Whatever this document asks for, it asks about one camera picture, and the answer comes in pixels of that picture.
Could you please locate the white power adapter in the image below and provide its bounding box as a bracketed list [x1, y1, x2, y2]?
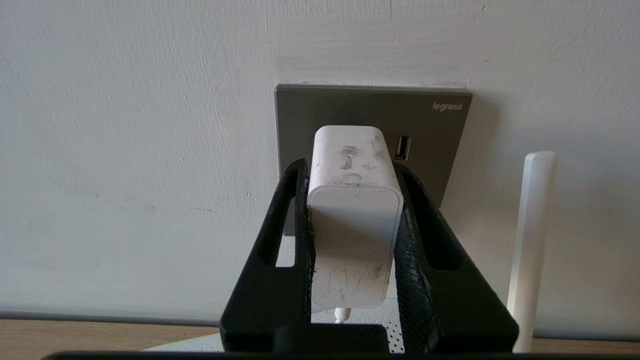
[306, 125, 405, 309]

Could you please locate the white router with antennas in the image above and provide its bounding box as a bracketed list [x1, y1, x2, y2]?
[145, 151, 558, 353]

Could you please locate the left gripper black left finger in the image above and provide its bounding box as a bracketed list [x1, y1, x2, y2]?
[220, 157, 317, 351]

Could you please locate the grey wall socket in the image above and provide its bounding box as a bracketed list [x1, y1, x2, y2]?
[274, 84, 473, 236]

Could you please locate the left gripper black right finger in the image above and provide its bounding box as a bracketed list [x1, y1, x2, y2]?
[392, 161, 520, 353]

